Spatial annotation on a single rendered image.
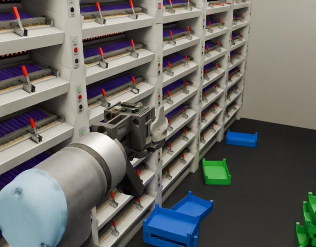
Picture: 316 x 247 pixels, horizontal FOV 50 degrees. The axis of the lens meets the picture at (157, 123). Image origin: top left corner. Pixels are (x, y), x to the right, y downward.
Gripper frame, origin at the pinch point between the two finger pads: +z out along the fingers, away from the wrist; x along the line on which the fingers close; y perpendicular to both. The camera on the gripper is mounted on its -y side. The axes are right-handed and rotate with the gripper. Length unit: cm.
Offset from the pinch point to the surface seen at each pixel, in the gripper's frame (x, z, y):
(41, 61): 72, 45, -3
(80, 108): 58, 48, -22
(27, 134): 67, 27, -26
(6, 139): 67, 17, -25
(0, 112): 61, 13, -12
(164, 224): 42, 99, -115
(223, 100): 48, 253, -82
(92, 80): 59, 59, -13
